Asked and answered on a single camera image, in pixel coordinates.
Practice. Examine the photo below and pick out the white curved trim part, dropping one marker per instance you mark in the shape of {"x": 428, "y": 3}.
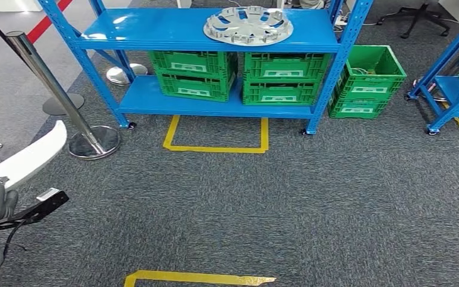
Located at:
{"x": 23, "y": 160}

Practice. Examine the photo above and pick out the blue metal shelf rack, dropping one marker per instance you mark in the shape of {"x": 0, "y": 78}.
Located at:
{"x": 154, "y": 27}
{"x": 451, "y": 89}

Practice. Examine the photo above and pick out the black stanchion with black base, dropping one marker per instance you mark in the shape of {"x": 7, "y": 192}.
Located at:
{"x": 63, "y": 105}

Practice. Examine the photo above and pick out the chrome stanchion with chrome base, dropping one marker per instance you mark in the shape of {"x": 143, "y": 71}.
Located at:
{"x": 55, "y": 91}

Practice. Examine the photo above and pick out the white desk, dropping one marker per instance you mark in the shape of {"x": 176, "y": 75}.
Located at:
{"x": 184, "y": 3}

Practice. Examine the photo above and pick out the grey wheel hubcap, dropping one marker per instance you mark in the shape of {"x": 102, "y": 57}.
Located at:
{"x": 249, "y": 25}

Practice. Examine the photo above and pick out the open green plastic crate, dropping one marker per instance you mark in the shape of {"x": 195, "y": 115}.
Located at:
{"x": 396, "y": 85}

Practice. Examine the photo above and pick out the black office chair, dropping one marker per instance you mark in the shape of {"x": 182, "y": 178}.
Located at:
{"x": 415, "y": 14}

